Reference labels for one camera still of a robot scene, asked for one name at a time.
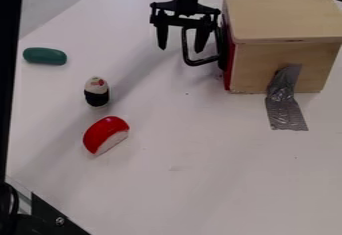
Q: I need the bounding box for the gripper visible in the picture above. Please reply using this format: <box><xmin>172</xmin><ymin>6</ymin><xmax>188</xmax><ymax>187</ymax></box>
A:
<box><xmin>148</xmin><ymin>0</ymin><xmax>224</xmax><ymax>54</ymax></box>

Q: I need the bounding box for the drawer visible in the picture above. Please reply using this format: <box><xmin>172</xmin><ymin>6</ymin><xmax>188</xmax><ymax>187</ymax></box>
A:
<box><xmin>180</xmin><ymin>11</ymin><xmax>238</xmax><ymax>92</ymax></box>

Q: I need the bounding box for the cabinet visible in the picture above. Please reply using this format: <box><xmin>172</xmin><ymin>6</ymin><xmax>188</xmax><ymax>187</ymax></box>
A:
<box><xmin>220</xmin><ymin>0</ymin><xmax>342</xmax><ymax>95</ymax></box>

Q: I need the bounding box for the black white toy sushi roll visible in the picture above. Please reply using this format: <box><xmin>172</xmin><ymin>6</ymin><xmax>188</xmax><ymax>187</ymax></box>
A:
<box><xmin>82</xmin><ymin>75</ymin><xmax>111</xmax><ymax>108</ymax></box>

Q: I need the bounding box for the grey tape strip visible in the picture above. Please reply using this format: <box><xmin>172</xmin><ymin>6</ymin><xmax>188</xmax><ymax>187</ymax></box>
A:
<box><xmin>264</xmin><ymin>63</ymin><xmax>310</xmax><ymax>132</ymax></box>

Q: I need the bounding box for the red white toy sushi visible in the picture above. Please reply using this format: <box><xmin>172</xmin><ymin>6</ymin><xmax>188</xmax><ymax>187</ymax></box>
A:
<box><xmin>81</xmin><ymin>115</ymin><xmax>131</xmax><ymax>156</ymax></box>

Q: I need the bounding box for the green toy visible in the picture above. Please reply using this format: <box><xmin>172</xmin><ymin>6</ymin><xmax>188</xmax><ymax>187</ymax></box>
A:
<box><xmin>21</xmin><ymin>46</ymin><xmax>70</xmax><ymax>66</ymax></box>

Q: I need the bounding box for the black post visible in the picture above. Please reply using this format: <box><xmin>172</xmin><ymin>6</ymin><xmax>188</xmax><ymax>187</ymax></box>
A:
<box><xmin>0</xmin><ymin>0</ymin><xmax>26</xmax><ymax>184</ymax></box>

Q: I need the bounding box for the black metal bracket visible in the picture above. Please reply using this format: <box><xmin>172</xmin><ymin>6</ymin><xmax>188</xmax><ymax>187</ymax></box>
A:
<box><xmin>0</xmin><ymin>181</ymin><xmax>93</xmax><ymax>235</ymax></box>

